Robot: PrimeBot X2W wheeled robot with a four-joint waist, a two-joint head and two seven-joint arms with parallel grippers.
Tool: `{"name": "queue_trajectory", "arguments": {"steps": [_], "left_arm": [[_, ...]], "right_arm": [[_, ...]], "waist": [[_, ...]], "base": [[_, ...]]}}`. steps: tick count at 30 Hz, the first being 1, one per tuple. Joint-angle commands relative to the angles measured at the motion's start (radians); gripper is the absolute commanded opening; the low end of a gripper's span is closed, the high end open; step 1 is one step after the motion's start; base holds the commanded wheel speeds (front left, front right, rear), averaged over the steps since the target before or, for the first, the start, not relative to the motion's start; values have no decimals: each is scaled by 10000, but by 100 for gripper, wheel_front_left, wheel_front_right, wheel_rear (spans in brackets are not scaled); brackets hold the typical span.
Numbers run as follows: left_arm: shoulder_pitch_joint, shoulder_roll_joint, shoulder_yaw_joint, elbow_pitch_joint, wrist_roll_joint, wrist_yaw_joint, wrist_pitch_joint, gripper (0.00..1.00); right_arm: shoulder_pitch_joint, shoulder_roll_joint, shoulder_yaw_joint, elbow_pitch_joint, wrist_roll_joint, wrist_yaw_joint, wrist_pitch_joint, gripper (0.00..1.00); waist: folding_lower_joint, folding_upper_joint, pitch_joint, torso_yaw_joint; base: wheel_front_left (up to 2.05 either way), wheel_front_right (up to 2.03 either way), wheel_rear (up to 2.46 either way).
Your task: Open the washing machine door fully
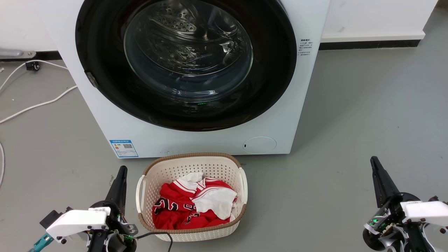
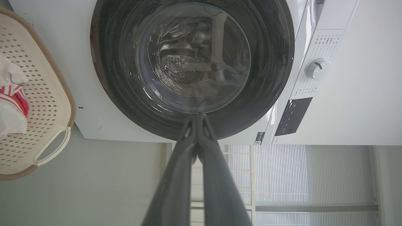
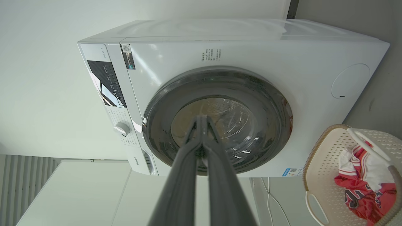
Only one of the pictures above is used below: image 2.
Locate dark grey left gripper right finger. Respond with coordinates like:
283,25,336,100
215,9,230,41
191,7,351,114
197,113,253,226

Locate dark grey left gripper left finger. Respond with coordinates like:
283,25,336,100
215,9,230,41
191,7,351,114
141,114,199,226

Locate round black glass washer door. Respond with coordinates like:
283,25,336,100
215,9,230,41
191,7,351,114
90,0,295,141

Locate white front-load washing machine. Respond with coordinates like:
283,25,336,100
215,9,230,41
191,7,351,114
9,0,360,145

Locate white slatted rack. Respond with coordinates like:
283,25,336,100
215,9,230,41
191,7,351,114
190,144,256,226

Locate white window blinds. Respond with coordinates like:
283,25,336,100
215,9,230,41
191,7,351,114
220,144,379,226

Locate black washer display panel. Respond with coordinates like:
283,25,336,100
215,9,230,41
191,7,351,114
275,97,313,136

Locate round white filter cover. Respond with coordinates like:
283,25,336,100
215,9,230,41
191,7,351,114
75,107,102,131

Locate steel perforated washer drum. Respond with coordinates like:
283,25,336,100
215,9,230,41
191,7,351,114
147,16,252,98

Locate beige perforated laundry basket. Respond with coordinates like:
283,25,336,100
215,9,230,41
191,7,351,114
0,8,76,181

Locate white round control dial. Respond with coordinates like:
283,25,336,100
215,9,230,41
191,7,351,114
306,58,332,81

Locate red and white striped garment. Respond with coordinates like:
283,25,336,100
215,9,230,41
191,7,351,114
0,53,29,138

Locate white detergent drawer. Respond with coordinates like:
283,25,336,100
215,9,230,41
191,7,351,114
309,0,360,31

